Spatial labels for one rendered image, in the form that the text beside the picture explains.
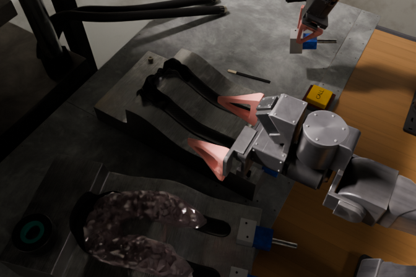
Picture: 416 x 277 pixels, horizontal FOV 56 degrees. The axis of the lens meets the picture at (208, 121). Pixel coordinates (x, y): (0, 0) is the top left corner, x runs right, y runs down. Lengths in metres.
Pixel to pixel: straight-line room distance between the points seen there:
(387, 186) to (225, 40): 0.90
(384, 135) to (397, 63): 0.31
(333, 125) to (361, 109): 0.72
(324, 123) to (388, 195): 0.13
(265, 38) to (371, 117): 0.44
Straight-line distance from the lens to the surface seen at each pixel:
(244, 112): 0.66
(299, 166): 0.57
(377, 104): 1.27
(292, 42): 1.17
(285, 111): 0.52
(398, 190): 0.59
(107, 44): 2.62
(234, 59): 1.30
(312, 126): 0.52
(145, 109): 0.99
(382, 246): 1.04
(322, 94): 1.19
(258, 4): 1.53
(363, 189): 0.57
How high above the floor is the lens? 1.71
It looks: 53 degrees down
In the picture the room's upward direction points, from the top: straight up
